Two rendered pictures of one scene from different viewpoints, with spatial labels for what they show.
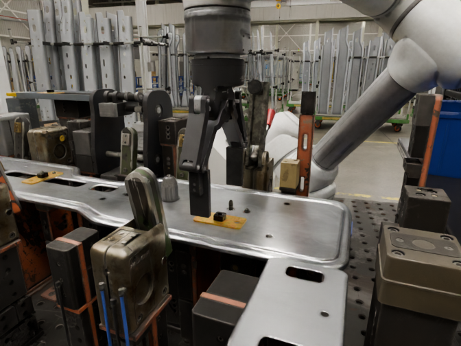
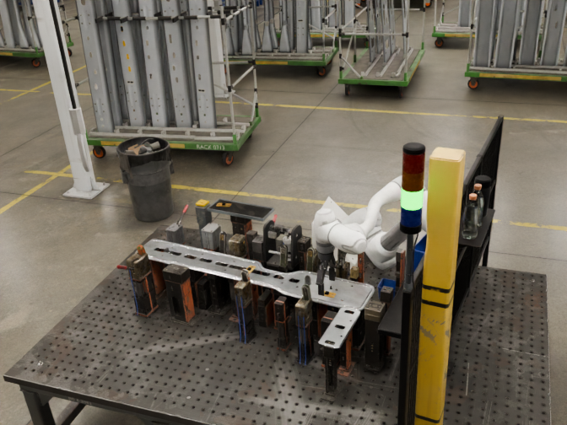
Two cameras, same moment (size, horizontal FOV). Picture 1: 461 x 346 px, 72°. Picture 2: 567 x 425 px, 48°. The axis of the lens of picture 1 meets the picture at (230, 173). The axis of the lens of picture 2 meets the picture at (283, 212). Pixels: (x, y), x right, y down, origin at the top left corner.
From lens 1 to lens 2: 2.61 m
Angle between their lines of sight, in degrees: 11
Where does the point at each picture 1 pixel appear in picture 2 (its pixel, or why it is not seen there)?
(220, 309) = (327, 320)
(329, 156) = (389, 244)
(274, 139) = not seen: hidden behind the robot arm
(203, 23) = (321, 247)
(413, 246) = (371, 306)
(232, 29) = (329, 248)
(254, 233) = (337, 298)
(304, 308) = (346, 320)
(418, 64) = not seen: hidden behind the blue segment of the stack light
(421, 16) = not seen: hidden behind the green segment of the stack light
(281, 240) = (346, 302)
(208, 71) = (323, 257)
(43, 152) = (237, 251)
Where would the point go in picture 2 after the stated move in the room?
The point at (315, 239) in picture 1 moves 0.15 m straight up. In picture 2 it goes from (356, 301) to (356, 275)
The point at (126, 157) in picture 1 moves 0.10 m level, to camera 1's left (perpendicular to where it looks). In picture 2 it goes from (283, 258) to (264, 258)
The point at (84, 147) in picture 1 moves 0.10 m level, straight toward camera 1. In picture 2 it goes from (257, 249) to (264, 257)
